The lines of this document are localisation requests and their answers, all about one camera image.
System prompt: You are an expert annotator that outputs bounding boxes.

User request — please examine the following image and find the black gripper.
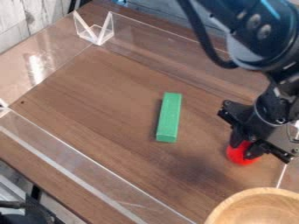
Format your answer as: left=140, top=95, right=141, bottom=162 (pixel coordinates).
left=217, top=100, right=299, bottom=164

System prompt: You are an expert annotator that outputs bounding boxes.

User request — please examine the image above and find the red plush strawberry toy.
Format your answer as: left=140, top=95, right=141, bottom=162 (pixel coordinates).
left=225, top=141, right=258, bottom=166

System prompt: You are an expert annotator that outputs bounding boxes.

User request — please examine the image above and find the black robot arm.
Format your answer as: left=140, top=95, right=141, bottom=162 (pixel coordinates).
left=176, top=0, right=299, bottom=163

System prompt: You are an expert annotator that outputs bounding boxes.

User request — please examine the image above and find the green rectangular block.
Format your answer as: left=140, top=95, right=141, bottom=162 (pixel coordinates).
left=154, top=92, right=182, bottom=143

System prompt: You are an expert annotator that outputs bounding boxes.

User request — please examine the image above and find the wooden bowl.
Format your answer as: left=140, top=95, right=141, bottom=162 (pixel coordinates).
left=204, top=187, right=299, bottom=224

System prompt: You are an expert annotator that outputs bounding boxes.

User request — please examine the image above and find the clear acrylic enclosure wall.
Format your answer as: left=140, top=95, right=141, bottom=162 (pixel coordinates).
left=0, top=13, right=299, bottom=224

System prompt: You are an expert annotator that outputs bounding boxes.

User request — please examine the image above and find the clear acrylic corner bracket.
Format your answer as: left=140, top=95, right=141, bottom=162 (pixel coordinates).
left=71, top=11, right=114, bottom=46

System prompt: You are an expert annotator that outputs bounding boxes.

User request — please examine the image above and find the black clamp with cable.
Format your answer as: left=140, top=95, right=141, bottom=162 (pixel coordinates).
left=0, top=199, right=59, bottom=224

